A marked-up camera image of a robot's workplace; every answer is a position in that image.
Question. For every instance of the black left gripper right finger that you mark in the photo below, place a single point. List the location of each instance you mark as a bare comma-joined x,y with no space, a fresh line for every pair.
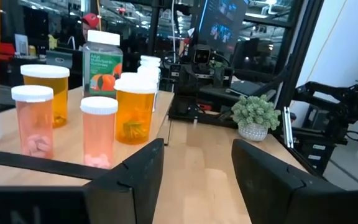
275,193

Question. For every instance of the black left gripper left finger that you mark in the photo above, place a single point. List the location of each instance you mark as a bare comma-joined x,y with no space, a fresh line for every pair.
129,193

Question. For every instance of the translucent bottle white text label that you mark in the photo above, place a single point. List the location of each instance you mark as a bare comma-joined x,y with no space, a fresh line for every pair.
150,67

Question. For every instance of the small pink pill bottle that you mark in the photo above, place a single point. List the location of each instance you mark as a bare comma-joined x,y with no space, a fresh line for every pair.
98,133
34,124

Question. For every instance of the white opaque pill bottle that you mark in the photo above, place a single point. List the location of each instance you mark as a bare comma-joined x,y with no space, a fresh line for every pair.
129,75

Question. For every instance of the green label gummy vitamin bottle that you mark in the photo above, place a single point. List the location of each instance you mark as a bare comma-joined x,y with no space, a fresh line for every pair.
101,62

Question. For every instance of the large amber pill bottle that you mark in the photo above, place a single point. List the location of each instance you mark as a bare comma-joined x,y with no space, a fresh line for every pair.
59,99

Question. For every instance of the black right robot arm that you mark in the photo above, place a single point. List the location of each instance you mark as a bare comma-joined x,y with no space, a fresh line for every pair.
185,84

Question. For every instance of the black laptop with keyboard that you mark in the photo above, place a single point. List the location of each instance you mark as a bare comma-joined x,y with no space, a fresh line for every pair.
244,88

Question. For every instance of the small green potted plant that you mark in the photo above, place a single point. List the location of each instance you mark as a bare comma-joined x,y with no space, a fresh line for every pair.
255,112

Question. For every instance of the black drawer unit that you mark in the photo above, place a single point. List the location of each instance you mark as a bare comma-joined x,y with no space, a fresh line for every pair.
319,152

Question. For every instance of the person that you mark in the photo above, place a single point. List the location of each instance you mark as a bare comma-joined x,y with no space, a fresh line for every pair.
90,20

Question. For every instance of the grey storage bin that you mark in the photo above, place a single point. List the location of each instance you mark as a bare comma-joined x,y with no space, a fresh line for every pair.
59,59

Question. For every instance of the white framed sign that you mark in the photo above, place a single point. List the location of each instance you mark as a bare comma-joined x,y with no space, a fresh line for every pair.
21,45

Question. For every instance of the red box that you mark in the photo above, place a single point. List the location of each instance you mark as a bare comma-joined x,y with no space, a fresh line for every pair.
2,51

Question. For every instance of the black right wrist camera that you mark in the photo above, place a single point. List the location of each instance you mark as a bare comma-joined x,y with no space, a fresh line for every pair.
202,55

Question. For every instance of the large black wall monitor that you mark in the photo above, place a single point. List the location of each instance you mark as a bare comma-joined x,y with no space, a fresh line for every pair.
222,25

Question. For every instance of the black aluminium table frame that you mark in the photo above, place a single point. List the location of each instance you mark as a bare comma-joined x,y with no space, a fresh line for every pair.
303,46

